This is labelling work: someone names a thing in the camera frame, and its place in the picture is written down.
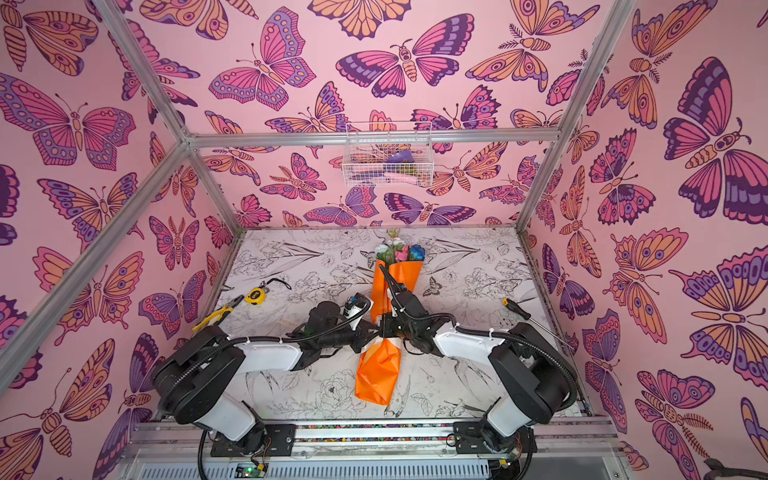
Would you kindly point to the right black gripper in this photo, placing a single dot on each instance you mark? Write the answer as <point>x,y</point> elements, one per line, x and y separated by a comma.
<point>398,294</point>

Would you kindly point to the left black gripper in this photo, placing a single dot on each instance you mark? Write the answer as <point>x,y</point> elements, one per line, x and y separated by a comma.
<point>361,335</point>

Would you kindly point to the orange wrapping paper sheet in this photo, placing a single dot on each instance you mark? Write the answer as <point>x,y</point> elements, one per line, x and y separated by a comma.
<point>379,365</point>

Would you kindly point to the pink fake rose stem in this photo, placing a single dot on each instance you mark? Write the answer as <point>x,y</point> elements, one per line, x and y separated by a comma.
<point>402,255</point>

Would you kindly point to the blue fake flower stem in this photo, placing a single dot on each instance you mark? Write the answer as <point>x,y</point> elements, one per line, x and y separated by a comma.
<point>416,253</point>

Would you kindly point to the white fake flower stem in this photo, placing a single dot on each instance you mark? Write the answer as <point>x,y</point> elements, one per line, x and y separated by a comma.
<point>392,245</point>

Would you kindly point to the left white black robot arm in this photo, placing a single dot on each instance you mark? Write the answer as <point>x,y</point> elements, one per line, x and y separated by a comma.
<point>193,383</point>

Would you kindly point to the yellow tape measure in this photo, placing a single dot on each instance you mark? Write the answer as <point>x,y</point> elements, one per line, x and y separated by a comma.
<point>259,294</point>

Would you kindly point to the green circuit board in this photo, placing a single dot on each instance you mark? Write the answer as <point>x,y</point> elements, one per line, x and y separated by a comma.
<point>251,470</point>

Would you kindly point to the yellow handled tool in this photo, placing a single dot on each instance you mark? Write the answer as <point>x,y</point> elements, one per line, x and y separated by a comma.
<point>219,315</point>

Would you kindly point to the black handled screwdriver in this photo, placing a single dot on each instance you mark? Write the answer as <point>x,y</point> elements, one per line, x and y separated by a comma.
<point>514,314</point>

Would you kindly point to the white wire wall basket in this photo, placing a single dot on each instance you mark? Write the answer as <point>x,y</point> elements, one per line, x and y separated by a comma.
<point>386,152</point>

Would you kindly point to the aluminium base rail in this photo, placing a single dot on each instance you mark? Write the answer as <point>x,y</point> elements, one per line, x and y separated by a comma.
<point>446,448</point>

